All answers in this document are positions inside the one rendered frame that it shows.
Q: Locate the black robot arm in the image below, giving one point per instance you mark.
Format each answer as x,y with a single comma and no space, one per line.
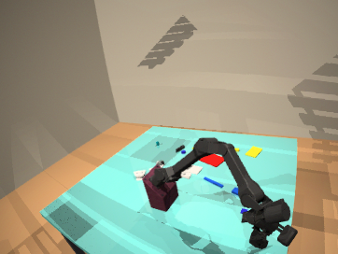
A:
263,211

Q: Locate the yellow flat plate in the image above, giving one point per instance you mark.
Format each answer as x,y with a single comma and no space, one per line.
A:
253,152

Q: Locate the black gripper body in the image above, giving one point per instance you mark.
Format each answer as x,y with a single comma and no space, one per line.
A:
286,235

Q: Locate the blue rectangular block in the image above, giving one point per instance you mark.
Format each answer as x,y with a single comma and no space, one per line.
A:
235,191

